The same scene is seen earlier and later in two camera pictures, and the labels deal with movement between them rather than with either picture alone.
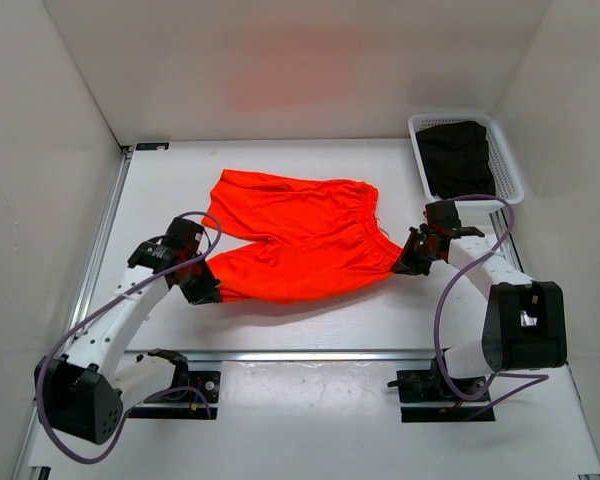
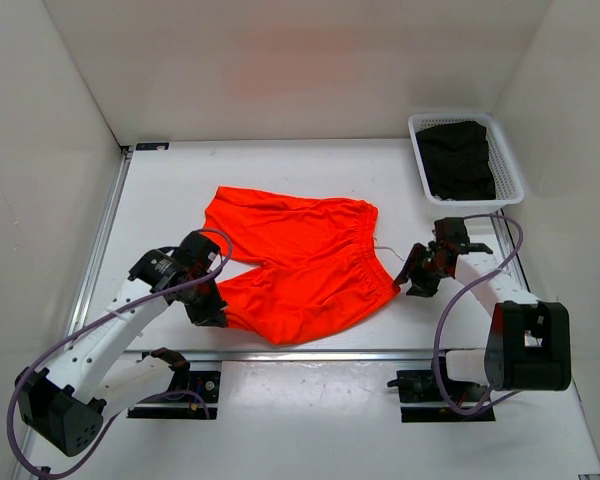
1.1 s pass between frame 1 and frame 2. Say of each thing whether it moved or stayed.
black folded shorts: stayed
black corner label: stayed
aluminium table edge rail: stayed
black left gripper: moved
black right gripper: moved
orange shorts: moved
